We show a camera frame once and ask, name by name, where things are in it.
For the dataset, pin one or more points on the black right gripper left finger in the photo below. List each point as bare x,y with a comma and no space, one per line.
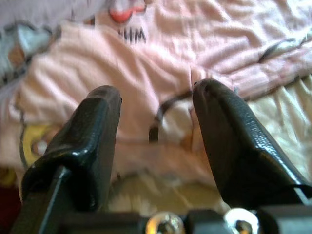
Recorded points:
92,136

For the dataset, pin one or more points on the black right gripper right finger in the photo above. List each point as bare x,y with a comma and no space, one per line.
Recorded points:
234,146

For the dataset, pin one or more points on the beige floral bed sheet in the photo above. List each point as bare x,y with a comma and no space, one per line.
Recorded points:
287,117

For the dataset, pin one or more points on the pink cartoon print blanket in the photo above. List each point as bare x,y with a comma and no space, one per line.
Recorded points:
156,61

